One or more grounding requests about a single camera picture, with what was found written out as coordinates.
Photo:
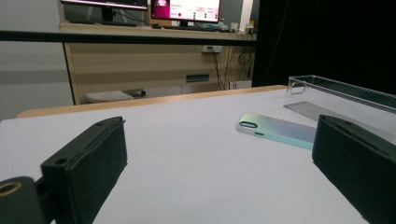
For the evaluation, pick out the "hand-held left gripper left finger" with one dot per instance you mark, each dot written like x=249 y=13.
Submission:
x=84 y=168

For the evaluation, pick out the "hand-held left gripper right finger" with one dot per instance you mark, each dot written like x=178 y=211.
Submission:
x=358 y=168

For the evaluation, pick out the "iridescent smartphone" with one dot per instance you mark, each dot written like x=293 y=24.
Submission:
x=280 y=129

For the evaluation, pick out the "white round device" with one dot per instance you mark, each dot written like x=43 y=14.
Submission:
x=107 y=96

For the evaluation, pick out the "beige wooden desk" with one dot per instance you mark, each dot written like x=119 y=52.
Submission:
x=140 y=65

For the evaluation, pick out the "black curtain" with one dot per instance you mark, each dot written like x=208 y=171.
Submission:
x=327 y=37

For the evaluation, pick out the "dark computer monitor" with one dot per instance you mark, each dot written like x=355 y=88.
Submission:
x=107 y=3

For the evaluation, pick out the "white power socket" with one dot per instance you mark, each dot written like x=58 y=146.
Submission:
x=212 y=48

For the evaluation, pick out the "black keyboard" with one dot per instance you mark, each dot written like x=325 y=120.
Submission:
x=190 y=28

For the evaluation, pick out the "white pillar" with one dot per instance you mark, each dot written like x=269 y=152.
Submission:
x=246 y=14

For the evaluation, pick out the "computer monitor with pink screen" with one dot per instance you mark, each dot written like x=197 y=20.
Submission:
x=193 y=9

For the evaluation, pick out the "black metal rail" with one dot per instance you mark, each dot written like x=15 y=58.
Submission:
x=124 y=38

